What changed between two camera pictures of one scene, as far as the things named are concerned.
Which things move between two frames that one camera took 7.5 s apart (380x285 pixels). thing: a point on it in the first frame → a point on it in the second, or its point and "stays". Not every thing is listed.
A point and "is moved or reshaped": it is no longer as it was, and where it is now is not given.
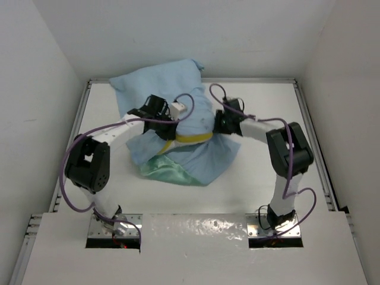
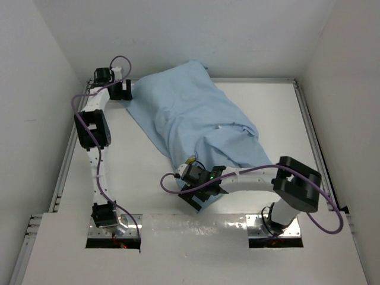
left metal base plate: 97,230 stays
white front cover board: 195,249 stays
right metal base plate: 255,229 stays
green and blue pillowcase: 202,162 is moved or reshaped
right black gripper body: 222,123 → 189,186
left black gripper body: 164,129 → 119,94
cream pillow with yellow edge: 182,139 → 188,161
